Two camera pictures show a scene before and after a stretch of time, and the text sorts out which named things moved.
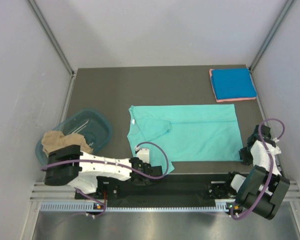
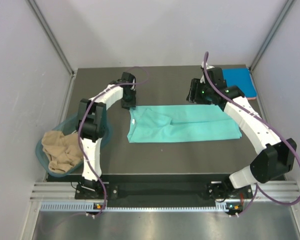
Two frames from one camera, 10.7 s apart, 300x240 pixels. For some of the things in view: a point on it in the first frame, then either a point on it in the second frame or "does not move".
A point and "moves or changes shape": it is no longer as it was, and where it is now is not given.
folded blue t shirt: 233,83 does not move
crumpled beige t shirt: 53,139 does not move
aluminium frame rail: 45,191 does not move
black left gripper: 145,183 -> 132,103
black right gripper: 246,160 -> 193,96
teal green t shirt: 185,133 moves or changes shape
